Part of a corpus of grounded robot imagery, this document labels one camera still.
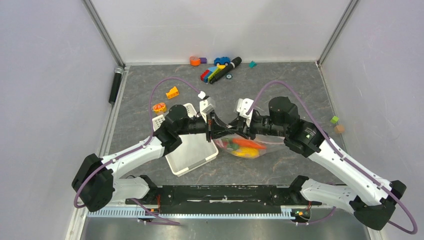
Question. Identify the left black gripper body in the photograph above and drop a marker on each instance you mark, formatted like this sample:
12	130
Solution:
210	118

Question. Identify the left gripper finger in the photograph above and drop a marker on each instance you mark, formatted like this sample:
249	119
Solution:
219	124
219	132

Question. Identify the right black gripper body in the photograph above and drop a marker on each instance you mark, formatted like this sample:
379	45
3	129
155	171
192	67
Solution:
256	126

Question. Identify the orange toy carrot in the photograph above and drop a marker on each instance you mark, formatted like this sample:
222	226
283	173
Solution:
242	142

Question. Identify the clear zip top bag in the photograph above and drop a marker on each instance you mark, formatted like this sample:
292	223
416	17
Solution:
273	143

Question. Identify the yellow toy fruit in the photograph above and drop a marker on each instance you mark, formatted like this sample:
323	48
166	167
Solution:
246	152

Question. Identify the green toy chili pepper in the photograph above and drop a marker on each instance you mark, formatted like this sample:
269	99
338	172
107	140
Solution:
227	145

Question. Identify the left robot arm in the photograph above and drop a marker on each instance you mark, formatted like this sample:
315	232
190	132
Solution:
99	181

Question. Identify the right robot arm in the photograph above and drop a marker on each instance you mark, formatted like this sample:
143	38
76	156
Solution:
370	198

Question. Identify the white perforated plastic basket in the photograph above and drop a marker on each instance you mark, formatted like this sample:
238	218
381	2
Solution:
183	139

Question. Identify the multicolour toy block stack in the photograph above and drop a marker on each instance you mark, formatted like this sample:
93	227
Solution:
207	75

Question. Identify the orange toy building block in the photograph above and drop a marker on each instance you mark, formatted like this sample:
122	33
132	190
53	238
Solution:
172	93

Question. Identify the orange toy peeled tangerine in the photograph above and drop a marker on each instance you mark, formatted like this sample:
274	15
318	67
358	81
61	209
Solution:
159	108

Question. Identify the blue toy car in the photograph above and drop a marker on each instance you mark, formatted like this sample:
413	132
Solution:
221	61

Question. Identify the black microphone on table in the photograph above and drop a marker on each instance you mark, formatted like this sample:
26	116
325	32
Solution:
224	71

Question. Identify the teal toy block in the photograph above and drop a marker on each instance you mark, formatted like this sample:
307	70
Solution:
252	64

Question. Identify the green toy cube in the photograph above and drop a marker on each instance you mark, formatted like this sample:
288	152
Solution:
334	120

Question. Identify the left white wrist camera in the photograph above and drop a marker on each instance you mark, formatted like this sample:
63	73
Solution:
206	105

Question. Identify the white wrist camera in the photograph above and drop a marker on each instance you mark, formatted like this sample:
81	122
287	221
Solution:
243	106
206	105

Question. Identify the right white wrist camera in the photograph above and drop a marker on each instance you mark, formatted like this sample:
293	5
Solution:
243	106

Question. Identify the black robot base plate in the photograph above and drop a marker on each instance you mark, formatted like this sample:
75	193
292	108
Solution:
221	199

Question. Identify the black microphone by wall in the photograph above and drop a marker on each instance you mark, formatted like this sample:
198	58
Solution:
117	78

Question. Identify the white slotted cable duct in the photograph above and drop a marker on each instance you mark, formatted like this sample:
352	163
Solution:
139	213

